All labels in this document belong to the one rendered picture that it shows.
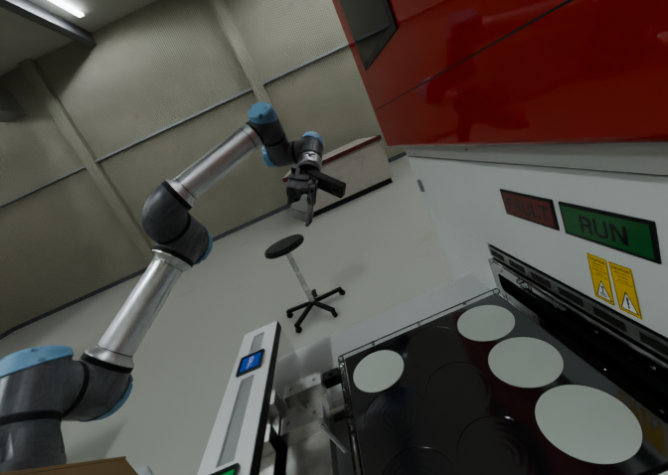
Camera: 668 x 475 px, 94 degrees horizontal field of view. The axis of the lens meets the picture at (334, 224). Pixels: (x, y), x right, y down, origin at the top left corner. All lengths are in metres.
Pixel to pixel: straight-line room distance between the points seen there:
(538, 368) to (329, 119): 8.75
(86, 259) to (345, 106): 8.71
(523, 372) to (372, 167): 5.98
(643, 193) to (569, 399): 0.28
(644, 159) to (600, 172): 0.05
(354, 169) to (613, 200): 6.01
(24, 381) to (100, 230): 10.35
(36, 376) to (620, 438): 0.92
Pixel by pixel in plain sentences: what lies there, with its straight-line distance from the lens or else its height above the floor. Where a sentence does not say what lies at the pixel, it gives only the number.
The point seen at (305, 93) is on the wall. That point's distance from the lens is 9.16.
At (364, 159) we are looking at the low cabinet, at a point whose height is 0.67.
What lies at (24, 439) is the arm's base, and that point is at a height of 1.08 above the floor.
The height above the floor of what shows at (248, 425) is 0.96.
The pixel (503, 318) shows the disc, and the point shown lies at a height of 0.90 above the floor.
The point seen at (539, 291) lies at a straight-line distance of 0.66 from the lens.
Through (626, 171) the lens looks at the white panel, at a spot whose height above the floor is 1.17.
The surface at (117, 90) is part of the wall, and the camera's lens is 10.44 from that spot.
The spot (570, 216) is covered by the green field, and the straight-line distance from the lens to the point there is 0.50.
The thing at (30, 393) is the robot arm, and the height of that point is 1.13.
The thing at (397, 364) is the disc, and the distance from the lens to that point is 0.64.
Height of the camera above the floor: 1.32
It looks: 15 degrees down
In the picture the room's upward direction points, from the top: 24 degrees counter-clockwise
